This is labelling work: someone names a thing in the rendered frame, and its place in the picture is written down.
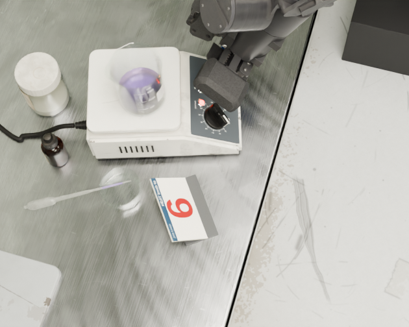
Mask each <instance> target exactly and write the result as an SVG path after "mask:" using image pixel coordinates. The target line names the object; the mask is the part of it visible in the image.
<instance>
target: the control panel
mask: <svg viewBox="0 0 409 327"><path fill-rule="evenodd" d="M206 61H207V59H204V58H199V57H196V56H191V55H190V125H191V134H193V135H196V136H202V137H206V138H212V139H217V140H221V141H227V142H231V143H239V144H240V136H239V121H238V108H237V109H236V110H235V111H233V112H228V111H226V109H224V108H222V107H221V106H220V108H221V109H222V110H223V112H224V113H225V115H226V116H227V117H228V119H229V124H227V125H226V126H225V127H223V128H221V129H214V128H211V127H210V126H209V125H208V124H207V123H206V121H205V111H206V109H207V108H209V107H210V106H211V105H213V104H214V103H215V102H214V101H213V100H211V99H210V98H209V97H207V96H206V95H205V94H203V93H202V92H200V91H199V90H198V89H196V88H195V87H194V86H193V81H194V79H195V77H196V76H197V74H198V72H199V70H200V68H201V66H202V65H203V64H204V63H205V62H206ZM200 100H203V101H204V105H200V104H199V101H200Z"/></svg>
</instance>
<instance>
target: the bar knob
mask: <svg viewBox="0 0 409 327"><path fill-rule="evenodd" d="M204 119H205V121H206V123H207V124H208V125H209V126H210V127H211V128H214V129H221V128H223V127H225V126H226V125H227V124H229V119H228V117H227V116H226V115H225V113H224V112H223V110H222V109H221V108H220V106H219V105H218V104H217V103H214V104H213V105H211V106H210V107H209V108H207V109H206V111H205V113H204Z"/></svg>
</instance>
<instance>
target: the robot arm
mask: <svg viewBox="0 0 409 327"><path fill-rule="evenodd" d="M335 1H337V0H194V2H193V3H192V9H191V14H190V15H189V17H188V19H187V20H186V23H187V24H188V25H189V26H190V33H191V34H192V35H193V36H195V37H198V38H200V39H202V40H205V41H208V42H209V41H211V40H212V38H213V37H214V36H218V37H222V39H221V41H220V43H219V44H220V45H221V47H220V46H218V45H217V44H216V43H213V44H212V46H211V48H210V50H209V52H208V54H207V56H206V59H207V61H206V62H205V63H204V64H203V65H202V66H201V68H200V70H199V72H198V74H197V76H196V77H195V79H194V81H193V86H194V87H195V88H196V89H198V90H199V91H200V92H202V93H203V94H205V95H206V96H207V97H209V98H210V99H211V100H213V101H214V102H215V103H217V104H218V105H220V106H221V107H222V108H224V109H226V111H228V112H233V111H235V110H236V109H237V108H239V107H240V105H241V103H242V101H243V99H244V97H245V95H246V93H247V91H248V88H249V84H248V82H247V81H246V80H247V78H248V76H249V74H250V72H251V70H252V68H253V64H254V65H255V66H257V67H259V66H260V65H261V64H262V63H263V61H264V59H265V57H266V55H267V53H268V52H270V50H272V49H273V50H274V51H276V52H277V51H278V50H279V49H280V48H281V47H282V44H283V43H284V40H285V39H286V37H287V36H288V35H289V34H290V33H291V32H293V31H294V30H295V29H296V28H297V27H298V26H299V25H300V24H302V23H303V22H304V21H305V20H307V19H308V18H309V17H310V16H311V15H312V14H313V13H314V12H315V11H316V10H318V9H320V8H322V7H331V6H333V5H334V2H335Z"/></svg>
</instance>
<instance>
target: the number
mask: <svg viewBox="0 0 409 327"><path fill-rule="evenodd" d="M156 181H157V183H158V187H159V189H160V192H161V194H162V197H163V200H164V203H165V205H166V208H167V212H168V214H169V217H170V219H171V222H172V225H173V227H174V230H175V233H176V235H177V239H180V238H189V237H203V236H204V235H203V232H202V230H201V227H200V225H199V222H198V220H197V217H196V214H195V212H194V209H193V206H192V203H191V201H190V198H189V196H188V192H187V191H186V187H185V185H184V182H183V180H182V179H176V180H156Z"/></svg>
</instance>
